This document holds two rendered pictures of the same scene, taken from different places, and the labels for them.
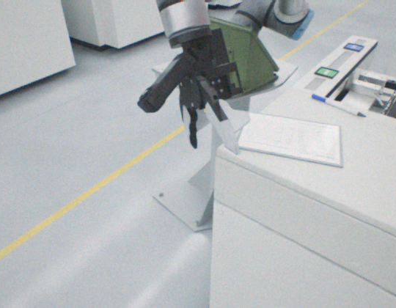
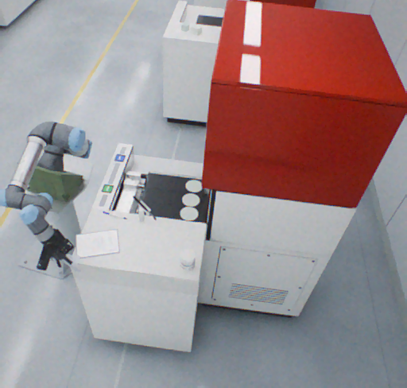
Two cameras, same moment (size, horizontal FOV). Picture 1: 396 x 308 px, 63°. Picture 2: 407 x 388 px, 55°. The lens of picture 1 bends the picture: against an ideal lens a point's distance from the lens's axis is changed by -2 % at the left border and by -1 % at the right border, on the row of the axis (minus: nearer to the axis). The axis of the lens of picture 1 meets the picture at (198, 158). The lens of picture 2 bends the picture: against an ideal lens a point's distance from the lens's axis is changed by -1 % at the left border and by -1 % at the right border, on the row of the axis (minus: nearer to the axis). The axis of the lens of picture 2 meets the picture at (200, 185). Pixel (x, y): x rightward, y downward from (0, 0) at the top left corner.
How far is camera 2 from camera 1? 1.36 m
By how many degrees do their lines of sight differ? 26
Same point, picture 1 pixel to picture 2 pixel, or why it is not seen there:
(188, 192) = not seen: hidden behind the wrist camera
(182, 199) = not seen: hidden behind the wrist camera
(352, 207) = (125, 269)
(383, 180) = (134, 253)
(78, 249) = not seen: outside the picture
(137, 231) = (19, 296)
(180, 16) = (44, 236)
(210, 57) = (57, 240)
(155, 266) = (44, 313)
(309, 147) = (106, 246)
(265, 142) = (88, 251)
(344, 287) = (136, 292)
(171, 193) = (33, 258)
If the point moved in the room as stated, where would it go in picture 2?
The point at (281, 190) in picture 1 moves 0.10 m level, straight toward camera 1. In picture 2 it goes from (100, 269) to (100, 289)
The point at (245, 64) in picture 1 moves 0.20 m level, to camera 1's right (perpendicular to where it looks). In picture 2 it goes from (63, 188) to (96, 177)
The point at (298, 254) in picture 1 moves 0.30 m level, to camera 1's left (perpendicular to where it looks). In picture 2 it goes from (116, 287) to (56, 313)
